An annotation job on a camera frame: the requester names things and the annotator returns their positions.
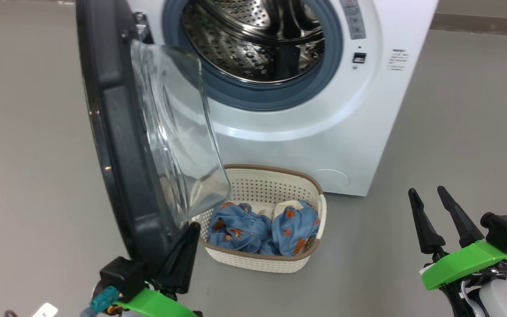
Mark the white front-load washing machine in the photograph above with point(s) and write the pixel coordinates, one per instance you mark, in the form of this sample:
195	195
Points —
302	145

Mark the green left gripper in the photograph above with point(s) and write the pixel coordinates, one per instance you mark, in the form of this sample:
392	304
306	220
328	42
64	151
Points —
156	306

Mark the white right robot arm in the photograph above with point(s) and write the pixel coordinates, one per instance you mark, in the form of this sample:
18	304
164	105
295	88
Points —
504	301

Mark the blue garment with cream collar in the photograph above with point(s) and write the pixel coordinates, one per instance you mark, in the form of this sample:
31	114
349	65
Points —
293	229

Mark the black round glass washer door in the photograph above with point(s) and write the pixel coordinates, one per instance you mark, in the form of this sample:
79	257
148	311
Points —
117	132

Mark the grey rubber door gasket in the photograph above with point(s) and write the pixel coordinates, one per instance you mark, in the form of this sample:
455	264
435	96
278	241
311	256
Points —
258	99

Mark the round filter cover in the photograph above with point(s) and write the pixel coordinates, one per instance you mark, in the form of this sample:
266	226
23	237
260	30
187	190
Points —
330	180

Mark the cream perforated laundry basket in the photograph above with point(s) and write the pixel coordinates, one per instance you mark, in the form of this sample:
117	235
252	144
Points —
271	189

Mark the blue bear print garment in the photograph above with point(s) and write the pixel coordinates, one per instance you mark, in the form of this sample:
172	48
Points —
236	229

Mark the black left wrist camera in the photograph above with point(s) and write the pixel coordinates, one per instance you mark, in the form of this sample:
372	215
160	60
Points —
121	277

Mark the grey warning sticker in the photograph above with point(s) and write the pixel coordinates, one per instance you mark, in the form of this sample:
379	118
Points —
353	20

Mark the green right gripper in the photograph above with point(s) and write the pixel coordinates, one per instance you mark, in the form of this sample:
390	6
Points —
469	264

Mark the washing machine drum opening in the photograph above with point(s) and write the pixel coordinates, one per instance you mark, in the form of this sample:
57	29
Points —
236	53

